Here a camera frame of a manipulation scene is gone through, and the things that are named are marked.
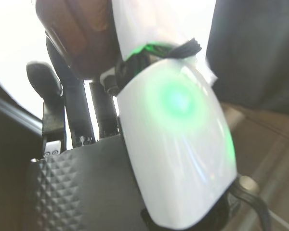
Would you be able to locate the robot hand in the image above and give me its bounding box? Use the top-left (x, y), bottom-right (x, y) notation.
top-left (21, 0), bottom-right (239, 231)

